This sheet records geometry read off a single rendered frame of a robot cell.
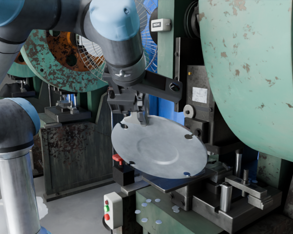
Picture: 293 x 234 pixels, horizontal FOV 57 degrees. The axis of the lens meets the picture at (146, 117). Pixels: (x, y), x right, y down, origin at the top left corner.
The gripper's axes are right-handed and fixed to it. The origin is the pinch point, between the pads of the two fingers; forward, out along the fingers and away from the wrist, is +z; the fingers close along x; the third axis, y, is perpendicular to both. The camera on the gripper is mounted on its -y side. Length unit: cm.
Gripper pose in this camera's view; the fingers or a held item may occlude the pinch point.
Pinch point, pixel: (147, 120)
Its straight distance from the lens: 71.5
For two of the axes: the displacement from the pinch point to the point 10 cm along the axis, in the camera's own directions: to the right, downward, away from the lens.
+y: -9.9, -0.4, 1.4
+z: 1.0, 5.3, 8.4
